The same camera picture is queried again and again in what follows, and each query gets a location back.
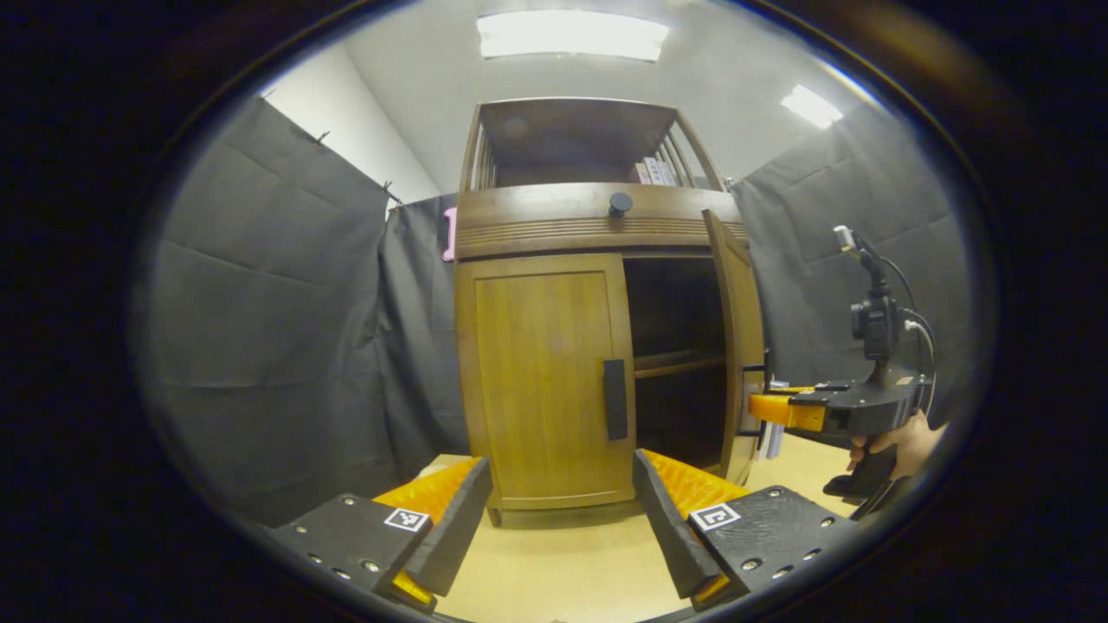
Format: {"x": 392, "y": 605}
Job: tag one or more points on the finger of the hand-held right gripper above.
{"x": 783, "y": 411}
{"x": 805, "y": 388}

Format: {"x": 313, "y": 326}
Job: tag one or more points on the large ceiling light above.
{"x": 571, "y": 35}

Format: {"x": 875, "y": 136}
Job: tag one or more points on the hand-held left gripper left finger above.
{"x": 454, "y": 528}

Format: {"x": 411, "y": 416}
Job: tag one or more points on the brown wooden shoe cabinet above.
{"x": 554, "y": 221}

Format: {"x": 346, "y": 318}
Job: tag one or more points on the purple and white book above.
{"x": 774, "y": 441}

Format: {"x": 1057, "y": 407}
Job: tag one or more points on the black backdrop cloth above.
{"x": 277, "y": 303}

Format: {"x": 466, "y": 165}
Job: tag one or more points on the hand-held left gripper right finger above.
{"x": 666, "y": 528}

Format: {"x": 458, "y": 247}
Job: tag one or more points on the wooden shoe cabinet door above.
{"x": 736, "y": 329}
{"x": 537, "y": 381}

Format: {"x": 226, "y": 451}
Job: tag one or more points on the black round knob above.
{"x": 620, "y": 204}

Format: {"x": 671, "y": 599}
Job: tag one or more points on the small ceiling light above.
{"x": 811, "y": 105}

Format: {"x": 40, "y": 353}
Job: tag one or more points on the small white book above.
{"x": 653, "y": 170}
{"x": 666, "y": 171}

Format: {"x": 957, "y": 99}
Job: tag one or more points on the small tan book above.
{"x": 640, "y": 174}

